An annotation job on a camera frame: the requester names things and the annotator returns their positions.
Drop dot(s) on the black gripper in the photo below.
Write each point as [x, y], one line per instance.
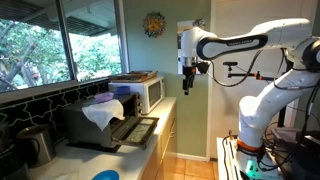
[189, 73]

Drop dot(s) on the blue mug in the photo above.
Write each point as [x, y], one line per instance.
[123, 90]

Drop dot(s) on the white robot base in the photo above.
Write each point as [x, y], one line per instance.
[249, 168]

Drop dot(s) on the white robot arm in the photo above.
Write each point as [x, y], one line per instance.
[294, 35]

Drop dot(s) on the wooden tray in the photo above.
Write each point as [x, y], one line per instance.
[133, 76]

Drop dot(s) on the white microwave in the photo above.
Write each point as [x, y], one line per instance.
[150, 93]

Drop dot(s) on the wooden kitchen cabinet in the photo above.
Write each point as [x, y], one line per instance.
[162, 162]

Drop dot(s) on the purple plastic bowl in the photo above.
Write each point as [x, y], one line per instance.
[104, 97]

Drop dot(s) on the white cloth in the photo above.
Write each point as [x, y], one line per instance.
[102, 113]

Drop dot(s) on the black toaster oven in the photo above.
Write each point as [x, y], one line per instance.
[108, 125]

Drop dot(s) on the blue plate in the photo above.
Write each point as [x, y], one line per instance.
[107, 175]

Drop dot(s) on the stainless steel pot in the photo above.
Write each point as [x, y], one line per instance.
[37, 145]

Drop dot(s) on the landscape picture on wall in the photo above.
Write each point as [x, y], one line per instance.
[181, 27]

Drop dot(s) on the colourful sun wall decoration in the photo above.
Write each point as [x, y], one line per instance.
[154, 24]

